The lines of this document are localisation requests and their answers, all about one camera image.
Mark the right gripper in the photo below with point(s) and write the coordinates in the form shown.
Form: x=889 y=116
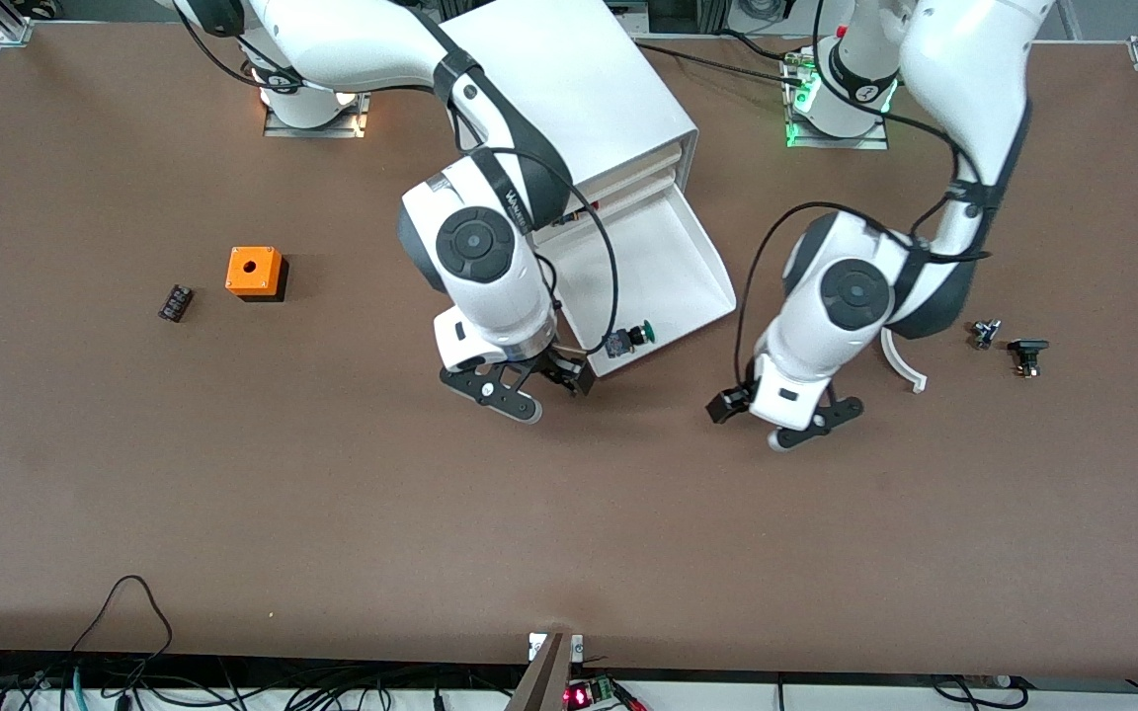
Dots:
x=557 y=366

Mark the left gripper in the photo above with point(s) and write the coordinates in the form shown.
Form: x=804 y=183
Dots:
x=730 y=404

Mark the green push button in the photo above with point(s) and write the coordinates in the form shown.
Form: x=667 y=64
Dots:
x=618 y=346

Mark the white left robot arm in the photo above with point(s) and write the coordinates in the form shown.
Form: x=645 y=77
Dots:
x=855 y=296

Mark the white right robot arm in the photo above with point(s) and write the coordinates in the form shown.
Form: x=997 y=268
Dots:
x=475 y=247

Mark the orange button box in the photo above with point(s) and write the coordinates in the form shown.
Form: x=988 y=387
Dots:
x=268 y=272

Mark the black red electrical component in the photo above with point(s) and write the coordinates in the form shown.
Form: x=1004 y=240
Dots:
x=591 y=209

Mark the white curved plastic arc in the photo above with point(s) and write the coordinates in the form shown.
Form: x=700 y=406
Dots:
x=910 y=373

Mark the circuit board with red light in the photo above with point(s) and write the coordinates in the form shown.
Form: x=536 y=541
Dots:
x=584 y=696

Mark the small black terminal block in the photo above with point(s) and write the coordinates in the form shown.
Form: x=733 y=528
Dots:
x=176 y=303

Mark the small grey switch part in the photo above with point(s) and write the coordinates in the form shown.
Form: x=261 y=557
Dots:
x=984 y=334

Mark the small white bracket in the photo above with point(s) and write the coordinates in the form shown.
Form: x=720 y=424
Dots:
x=577 y=648
x=536 y=647

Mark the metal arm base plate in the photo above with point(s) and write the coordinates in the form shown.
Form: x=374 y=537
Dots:
x=831 y=144
x=317 y=130

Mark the small black switch part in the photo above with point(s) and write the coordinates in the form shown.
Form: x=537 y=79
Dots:
x=1028 y=348

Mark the grey metal post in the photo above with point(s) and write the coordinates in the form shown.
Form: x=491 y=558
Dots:
x=544 y=681

